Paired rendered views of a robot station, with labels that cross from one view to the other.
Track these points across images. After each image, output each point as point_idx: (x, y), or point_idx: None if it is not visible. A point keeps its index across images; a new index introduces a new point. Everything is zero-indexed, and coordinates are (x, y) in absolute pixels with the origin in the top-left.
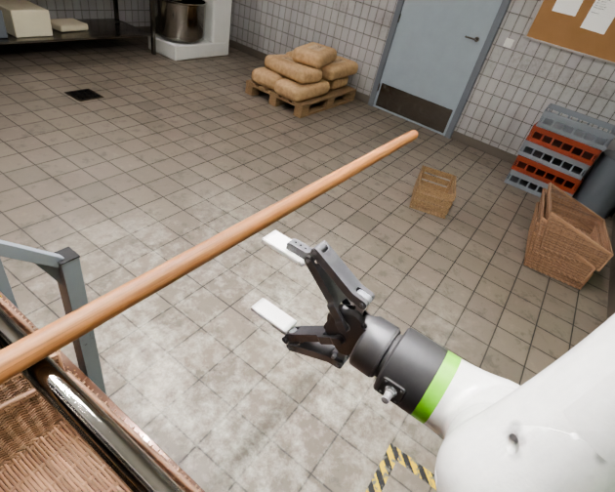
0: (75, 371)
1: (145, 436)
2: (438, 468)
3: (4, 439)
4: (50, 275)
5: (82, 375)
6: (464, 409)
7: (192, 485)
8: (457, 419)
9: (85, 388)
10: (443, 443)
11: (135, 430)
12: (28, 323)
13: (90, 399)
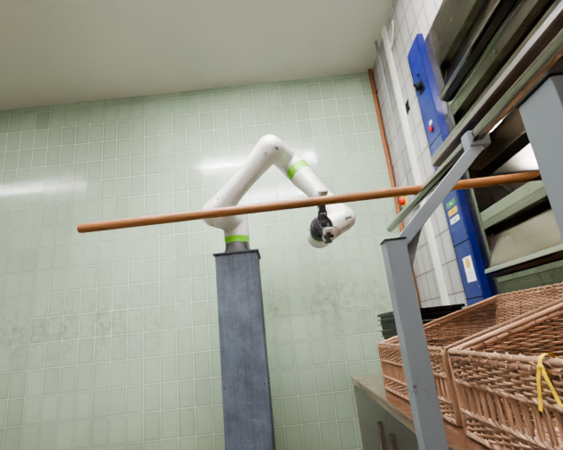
0: (454, 444)
1: (405, 412)
2: (349, 214)
3: None
4: (414, 255)
5: (447, 440)
6: (331, 219)
7: (390, 344)
8: (335, 218)
9: (431, 346)
10: (345, 213)
11: (411, 415)
12: (479, 356)
13: (406, 204)
